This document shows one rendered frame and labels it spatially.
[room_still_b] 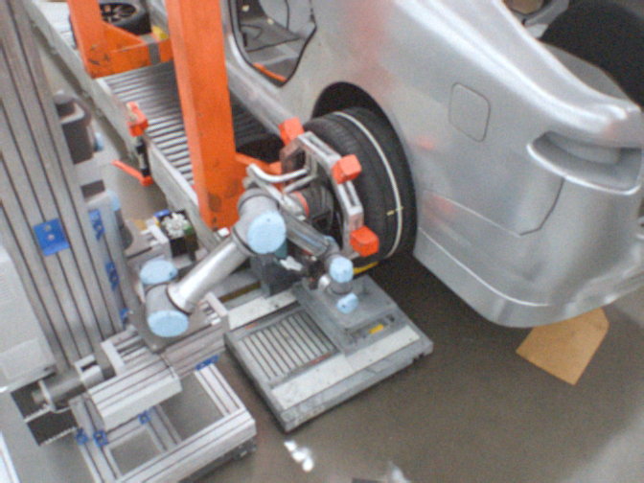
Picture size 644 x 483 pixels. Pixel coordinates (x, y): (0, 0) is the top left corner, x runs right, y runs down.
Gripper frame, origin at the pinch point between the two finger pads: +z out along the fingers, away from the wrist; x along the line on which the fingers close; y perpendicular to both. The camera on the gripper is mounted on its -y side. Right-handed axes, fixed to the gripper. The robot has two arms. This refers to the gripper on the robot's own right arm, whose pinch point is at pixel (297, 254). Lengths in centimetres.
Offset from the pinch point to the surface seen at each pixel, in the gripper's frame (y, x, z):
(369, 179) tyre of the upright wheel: 24.1, -31.2, -2.5
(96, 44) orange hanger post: -7, -1, 258
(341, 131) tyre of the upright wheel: 34, -32, 18
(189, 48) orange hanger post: 61, 6, 65
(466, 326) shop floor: -84, -90, -14
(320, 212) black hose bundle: 15.2, -11.2, 0.6
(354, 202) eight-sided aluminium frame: 15.3, -25.0, -1.6
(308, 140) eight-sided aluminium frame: 28.2, -23.4, 28.4
